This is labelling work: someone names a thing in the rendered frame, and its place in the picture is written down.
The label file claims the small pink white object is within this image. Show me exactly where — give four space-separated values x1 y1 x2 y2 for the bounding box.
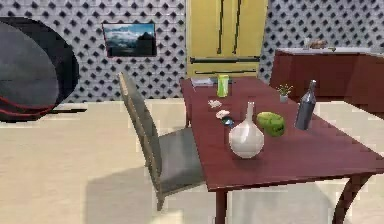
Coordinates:
215 109 231 120

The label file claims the small blue black object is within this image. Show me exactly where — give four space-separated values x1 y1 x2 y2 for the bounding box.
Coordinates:
221 116 236 129

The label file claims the green cup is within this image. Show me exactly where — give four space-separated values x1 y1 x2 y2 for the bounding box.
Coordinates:
216 73 231 99

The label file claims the wooden chair grey seat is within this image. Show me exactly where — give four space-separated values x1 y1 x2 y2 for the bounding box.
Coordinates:
118 71 206 212

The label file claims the white round vase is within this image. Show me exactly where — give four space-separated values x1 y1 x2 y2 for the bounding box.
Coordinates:
228 101 265 159

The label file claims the yellow fridge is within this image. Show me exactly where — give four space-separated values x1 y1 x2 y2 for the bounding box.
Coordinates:
185 0 269 79

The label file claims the green round fruit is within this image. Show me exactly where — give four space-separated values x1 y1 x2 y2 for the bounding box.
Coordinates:
256 111 286 138

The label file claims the small potted plant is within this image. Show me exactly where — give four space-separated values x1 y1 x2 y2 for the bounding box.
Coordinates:
276 83 294 104

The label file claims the framed mountain picture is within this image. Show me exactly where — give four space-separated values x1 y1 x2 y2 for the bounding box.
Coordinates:
101 22 158 59

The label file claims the grey metal bottle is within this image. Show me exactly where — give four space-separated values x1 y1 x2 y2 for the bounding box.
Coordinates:
294 79 318 131

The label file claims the dark red dining table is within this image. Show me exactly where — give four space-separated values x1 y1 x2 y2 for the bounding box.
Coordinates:
179 76 384 224

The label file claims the brown object on counter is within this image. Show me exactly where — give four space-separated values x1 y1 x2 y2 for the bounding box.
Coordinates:
307 38 329 50

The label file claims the dark red kitchen counter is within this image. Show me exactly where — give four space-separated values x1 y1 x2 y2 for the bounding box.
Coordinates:
269 47 384 120

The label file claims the black fridge handle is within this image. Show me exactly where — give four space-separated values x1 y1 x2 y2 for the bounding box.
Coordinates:
189 56 261 65
194 68 258 75
216 0 225 55
232 0 242 55

